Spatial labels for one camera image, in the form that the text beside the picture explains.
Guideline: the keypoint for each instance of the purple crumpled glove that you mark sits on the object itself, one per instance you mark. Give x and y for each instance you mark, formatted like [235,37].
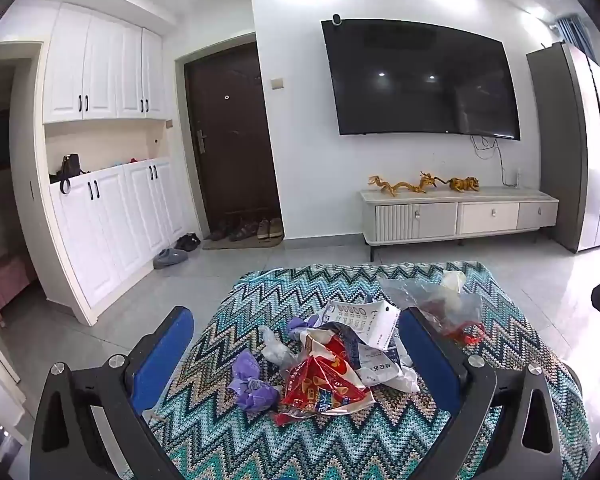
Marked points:
[297,326]

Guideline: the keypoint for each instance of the white crumpled plastic bag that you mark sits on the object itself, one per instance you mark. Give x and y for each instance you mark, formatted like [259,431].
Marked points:
[277,350]

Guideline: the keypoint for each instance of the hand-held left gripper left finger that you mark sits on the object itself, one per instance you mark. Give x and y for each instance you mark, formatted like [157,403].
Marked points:
[162,360]

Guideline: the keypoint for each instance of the golden tiger figurine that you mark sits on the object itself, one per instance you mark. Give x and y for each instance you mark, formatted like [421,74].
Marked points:
[464,184]

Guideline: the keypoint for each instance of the white upper cabinet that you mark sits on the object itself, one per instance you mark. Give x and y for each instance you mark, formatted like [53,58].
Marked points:
[100,65]

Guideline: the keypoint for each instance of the white television stand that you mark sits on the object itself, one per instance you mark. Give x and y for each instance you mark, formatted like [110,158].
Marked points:
[455,217]

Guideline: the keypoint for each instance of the pair of black shoes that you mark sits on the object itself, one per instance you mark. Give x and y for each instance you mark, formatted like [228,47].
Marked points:
[187,242]

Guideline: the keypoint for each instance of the white lower cabinet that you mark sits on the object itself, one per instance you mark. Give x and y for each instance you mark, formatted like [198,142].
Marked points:
[110,225]

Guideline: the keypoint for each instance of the pair of grey slippers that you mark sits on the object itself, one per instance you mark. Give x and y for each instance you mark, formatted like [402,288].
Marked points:
[170,259]

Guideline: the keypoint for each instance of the white cabinet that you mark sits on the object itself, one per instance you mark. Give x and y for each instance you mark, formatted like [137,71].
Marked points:
[100,65]
[110,225]

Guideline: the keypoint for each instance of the clear bag with yellow crumbs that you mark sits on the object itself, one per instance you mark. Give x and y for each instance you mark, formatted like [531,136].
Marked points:
[453,281]

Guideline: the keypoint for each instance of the red snack wrapper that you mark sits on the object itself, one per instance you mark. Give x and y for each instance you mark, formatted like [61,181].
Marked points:
[315,385]

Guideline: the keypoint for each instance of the purple crumpled wrapper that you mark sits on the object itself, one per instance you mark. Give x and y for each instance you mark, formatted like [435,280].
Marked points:
[252,385]

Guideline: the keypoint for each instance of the black handbag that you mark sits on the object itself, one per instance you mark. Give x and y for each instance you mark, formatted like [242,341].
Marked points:
[71,166]

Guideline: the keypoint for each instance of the dark brown door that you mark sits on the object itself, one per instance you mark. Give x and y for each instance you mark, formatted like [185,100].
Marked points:
[230,145]

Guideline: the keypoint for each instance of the clear bag with red item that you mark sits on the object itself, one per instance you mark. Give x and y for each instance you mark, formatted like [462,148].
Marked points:
[450,317]

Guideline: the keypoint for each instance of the white light switch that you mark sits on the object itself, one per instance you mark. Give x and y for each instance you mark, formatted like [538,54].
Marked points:
[276,82]

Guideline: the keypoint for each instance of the dark brown shoe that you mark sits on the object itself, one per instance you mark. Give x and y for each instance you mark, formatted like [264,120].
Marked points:
[240,231]
[217,232]

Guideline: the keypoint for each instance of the pink bed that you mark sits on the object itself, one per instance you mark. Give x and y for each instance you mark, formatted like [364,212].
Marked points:
[12,280]

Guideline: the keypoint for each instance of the grey refrigerator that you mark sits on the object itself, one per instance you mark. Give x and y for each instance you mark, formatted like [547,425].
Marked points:
[565,150]

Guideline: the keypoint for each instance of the zigzag knitted blanket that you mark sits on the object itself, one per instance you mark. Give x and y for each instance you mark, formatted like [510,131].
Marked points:
[330,445]

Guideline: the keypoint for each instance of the small white router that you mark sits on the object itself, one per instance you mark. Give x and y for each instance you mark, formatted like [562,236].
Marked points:
[518,177]

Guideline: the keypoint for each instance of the golden dragon figurine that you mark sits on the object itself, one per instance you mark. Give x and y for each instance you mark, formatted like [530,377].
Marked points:
[392,186]
[430,182]

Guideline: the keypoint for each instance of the white printed paper sheet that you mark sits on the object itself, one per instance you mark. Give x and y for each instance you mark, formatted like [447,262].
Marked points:
[365,317]

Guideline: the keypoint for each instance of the tan shoe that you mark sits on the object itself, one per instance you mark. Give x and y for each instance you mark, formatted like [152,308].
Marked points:
[276,227]
[263,229]

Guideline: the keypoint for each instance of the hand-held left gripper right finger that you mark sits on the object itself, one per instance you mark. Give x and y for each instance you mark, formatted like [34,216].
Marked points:
[427,360]

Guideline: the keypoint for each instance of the black wall television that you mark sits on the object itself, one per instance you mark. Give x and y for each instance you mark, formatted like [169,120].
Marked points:
[420,80]

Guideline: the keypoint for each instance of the white printed wrapper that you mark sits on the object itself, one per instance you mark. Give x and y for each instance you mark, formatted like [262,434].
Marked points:
[385,367]

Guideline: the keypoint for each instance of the blue curtain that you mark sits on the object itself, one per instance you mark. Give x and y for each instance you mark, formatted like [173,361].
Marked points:
[575,35]

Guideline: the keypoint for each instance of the brown door mat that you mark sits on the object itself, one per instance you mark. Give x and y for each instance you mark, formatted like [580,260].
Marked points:
[240,245]

